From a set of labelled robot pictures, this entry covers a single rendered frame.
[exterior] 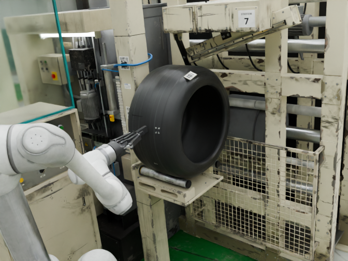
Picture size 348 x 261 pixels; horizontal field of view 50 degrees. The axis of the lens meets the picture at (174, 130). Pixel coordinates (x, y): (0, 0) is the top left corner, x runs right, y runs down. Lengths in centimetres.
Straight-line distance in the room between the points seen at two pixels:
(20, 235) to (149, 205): 126
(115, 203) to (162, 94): 58
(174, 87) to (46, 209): 103
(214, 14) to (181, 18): 21
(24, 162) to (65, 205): 134
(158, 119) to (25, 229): 81
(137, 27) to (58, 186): 100
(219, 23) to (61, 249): 159
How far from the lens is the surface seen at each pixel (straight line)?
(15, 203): 114
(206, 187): 212
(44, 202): 223
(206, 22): 201
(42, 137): 95
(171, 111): 173
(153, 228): 245
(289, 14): 195
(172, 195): 204
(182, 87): 177
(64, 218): 235
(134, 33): 205
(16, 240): 123
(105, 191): 138
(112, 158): 159
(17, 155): 99
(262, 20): 189
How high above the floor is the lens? 182
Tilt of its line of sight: 20 degrees down
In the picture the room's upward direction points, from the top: 5 degrees counter-clockwise
